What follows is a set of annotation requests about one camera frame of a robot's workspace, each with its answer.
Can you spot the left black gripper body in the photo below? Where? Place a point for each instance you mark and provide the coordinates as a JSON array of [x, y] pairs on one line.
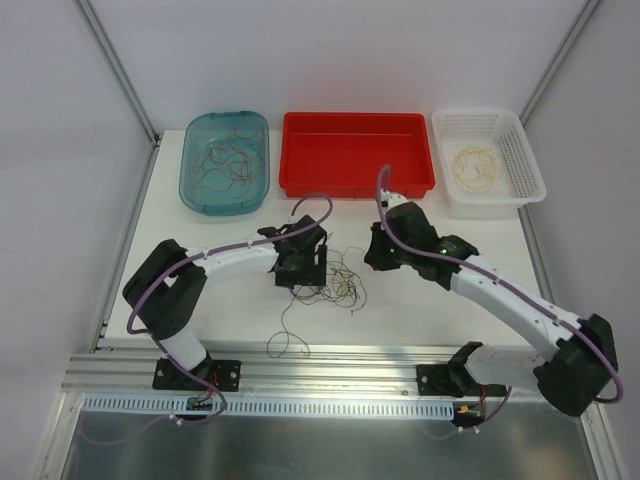
[[310, 270]]

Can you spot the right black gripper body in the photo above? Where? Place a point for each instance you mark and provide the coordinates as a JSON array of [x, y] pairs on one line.
[[379, 251]]

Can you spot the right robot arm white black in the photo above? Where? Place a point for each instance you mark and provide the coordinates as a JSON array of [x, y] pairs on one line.
[[571, 361]]

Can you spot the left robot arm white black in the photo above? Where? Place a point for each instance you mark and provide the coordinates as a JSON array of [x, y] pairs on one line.
[[165, 289]]

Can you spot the red plastic tray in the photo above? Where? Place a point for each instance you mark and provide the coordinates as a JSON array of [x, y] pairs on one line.
[[340, 154]]

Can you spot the teal transparent plastic tub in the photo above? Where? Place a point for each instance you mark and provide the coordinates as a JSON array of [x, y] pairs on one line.
[[225, 163]]

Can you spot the white perforated plastic basket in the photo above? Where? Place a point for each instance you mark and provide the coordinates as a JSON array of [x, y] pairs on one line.
[[487, 166]]

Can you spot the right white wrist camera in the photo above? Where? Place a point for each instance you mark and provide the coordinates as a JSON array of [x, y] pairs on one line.
[[389, 200]]

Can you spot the aluminium mounting rail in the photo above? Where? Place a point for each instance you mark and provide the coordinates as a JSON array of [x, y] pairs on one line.
[[127, 365]]

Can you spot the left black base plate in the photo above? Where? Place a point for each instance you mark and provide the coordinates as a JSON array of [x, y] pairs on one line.
[[223, 374]]

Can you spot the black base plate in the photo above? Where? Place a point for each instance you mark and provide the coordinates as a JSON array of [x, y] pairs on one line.
[[443, 380], [223, 374]]

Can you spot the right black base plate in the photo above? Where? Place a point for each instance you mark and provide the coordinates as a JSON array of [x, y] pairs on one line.
[[443, 380]]

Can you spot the white slotted cable duct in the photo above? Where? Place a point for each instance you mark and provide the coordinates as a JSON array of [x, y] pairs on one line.
[[276, 407]]

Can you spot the right aluminium frame post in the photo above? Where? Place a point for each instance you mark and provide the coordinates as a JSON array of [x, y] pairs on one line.
[[571, 38]]

